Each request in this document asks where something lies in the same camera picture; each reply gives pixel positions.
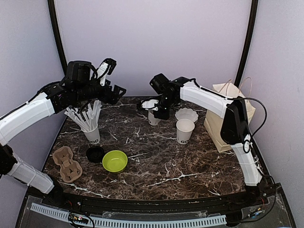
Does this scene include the black corner frame post right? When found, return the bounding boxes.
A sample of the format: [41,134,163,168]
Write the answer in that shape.
[234,0,258,88]

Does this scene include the black front table rail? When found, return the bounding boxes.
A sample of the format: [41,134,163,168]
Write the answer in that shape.
[22,183,285,219]

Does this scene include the black plastic cup lid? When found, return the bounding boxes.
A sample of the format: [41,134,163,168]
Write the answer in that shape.
[86,146,105,163]

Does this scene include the white paper coffee cup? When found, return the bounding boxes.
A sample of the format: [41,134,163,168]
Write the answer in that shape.
[176,119,195,145]

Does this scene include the white scalloped ceramic bowl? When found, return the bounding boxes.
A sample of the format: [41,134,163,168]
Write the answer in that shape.
[174,107,199,123]

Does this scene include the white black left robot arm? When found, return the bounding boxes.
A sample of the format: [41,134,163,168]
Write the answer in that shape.
[0,81,126,207]

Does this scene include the white slotted cable duct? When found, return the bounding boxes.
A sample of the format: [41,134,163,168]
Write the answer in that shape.
[30,203,227,228]

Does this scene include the lime green bowl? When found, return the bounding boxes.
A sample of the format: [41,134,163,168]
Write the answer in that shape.
[102,150,128,173]

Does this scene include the black corner frame post left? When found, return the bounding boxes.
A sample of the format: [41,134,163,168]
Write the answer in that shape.
[47,0,68,75]

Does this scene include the brown paper takeout bag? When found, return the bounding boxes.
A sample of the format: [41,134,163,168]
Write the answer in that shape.
[204,79,250,153]

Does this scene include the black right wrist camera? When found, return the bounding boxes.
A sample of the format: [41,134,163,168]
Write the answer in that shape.
[150,73,171,95]

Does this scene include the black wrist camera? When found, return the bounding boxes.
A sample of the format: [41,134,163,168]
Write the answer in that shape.
[66,61,92,83]
[150,73,171,95]

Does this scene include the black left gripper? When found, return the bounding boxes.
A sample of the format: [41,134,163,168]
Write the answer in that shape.
[74,76,126,105]

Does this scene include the white cup holding straws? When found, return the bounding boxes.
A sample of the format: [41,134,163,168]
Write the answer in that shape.
[82,126,100,144]

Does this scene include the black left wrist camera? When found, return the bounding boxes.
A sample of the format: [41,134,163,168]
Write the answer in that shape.
[66,61,92,83]

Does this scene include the black corner frame post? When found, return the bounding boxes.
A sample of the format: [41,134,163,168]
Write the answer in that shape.
[234,0,258,88]
[47,0,68,75]

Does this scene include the bundle of white wrapped straws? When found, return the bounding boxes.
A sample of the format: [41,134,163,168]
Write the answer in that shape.
[64,100,102,132]

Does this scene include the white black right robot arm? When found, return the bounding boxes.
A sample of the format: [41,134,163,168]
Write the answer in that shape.
[148,74,263,206]

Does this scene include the brown cardboard cup carrier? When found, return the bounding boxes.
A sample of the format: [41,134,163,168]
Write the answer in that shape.
[53,146,83,183]

